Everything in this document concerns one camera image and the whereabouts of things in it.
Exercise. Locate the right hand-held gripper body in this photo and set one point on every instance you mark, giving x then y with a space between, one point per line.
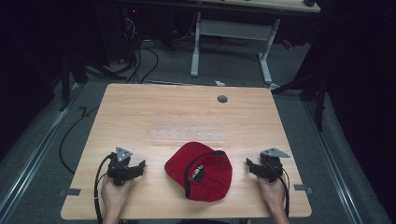
272 165

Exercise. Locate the grey tape piece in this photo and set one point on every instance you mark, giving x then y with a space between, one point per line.
71 192
302 188

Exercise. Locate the clear plastic strip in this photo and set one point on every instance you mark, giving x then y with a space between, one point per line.
190 134

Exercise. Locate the metal floor rail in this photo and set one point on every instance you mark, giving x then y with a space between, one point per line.
34 161
334 161

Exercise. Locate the small white floor scrap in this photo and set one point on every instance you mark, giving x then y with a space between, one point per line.
219 83

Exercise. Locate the black tripod stand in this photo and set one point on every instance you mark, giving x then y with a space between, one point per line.
319 102

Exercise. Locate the white-legged desk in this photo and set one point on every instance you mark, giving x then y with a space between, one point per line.
236 29

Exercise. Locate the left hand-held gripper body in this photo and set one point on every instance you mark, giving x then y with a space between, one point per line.
120 165

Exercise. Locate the red baseball cap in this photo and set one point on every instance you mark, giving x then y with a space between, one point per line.
204 174

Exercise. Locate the person's right hand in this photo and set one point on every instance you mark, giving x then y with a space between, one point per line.
271 194

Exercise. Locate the grey table grommet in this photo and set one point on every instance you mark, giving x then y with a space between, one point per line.
222 99

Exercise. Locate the person's left hand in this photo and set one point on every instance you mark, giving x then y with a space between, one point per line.
114 194

